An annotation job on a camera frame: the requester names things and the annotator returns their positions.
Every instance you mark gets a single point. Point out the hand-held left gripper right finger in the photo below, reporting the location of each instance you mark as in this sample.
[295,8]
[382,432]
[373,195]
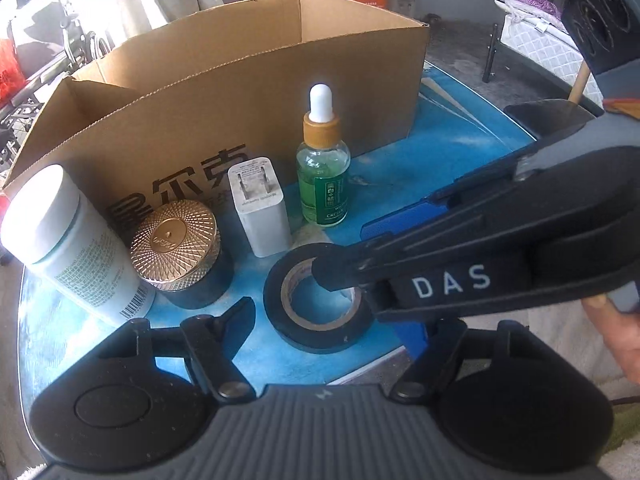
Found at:
[440,355]

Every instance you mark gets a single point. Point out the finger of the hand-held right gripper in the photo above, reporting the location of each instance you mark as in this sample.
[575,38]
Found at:
[400,217]
[350,265]

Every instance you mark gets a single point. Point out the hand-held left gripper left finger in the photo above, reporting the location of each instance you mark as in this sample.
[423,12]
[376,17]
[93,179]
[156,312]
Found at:
[239,317]

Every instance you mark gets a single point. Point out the black tape roll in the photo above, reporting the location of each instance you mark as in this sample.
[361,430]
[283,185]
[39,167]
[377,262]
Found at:
[280,320]

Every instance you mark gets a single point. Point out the green glass dropper bottle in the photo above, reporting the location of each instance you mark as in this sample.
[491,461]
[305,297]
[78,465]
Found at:
[322,180]

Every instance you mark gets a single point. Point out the white plug charger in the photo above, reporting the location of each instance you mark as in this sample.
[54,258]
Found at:
[260,220]

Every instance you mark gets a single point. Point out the dark jar with gold lid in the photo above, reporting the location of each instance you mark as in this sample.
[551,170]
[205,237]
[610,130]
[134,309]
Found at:
[172,242]

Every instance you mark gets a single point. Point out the brown cardboard box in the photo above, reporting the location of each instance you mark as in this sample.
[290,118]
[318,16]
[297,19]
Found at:
[350,85]

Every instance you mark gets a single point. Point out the person's right hand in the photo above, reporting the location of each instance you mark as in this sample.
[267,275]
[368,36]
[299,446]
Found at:
[622,340]

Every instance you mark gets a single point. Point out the white fuzzy towel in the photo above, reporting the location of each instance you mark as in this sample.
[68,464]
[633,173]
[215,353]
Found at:
[570,340]

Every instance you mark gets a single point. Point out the dark stool seat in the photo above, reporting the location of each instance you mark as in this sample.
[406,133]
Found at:
[550,115]

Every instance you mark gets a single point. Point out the white plastic bottle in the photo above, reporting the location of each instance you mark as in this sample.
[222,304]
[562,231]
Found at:
[65,240]

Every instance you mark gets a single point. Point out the white quilted bag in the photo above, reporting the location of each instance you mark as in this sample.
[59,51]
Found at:
[540,45]

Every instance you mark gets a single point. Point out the black wooden chair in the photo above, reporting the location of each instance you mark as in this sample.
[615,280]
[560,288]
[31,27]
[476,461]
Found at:
[605,10]

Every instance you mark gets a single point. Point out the purple cloth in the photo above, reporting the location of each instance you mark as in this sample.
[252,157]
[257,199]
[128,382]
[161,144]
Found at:
[537,0]

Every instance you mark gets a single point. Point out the wheelchair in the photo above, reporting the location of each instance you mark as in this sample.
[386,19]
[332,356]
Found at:
[75,40]

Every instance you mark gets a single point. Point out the red plastic bag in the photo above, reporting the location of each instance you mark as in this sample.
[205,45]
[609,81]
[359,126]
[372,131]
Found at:
[7,70]

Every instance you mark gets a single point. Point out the black metal frame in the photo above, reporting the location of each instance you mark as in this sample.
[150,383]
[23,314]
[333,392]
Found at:
[490,55]

